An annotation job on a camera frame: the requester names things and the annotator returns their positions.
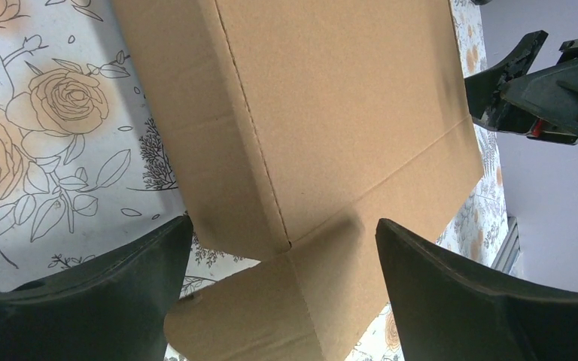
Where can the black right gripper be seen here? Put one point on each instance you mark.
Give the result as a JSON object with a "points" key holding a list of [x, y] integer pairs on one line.
{"points": [[542, 106]]}

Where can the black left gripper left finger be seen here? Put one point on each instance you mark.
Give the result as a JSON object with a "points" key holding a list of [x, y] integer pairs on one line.
{"points": [[109, 308]]}

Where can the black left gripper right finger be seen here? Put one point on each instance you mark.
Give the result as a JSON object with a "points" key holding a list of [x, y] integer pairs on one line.
{"points": [[449, 307]]}

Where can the brown cardboard box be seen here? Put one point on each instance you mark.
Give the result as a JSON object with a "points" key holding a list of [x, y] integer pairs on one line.
{"points": [[292, 128]]}

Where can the aluminium frame rails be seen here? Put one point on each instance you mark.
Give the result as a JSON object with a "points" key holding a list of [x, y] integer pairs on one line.
{"points": [[509, 250]]}

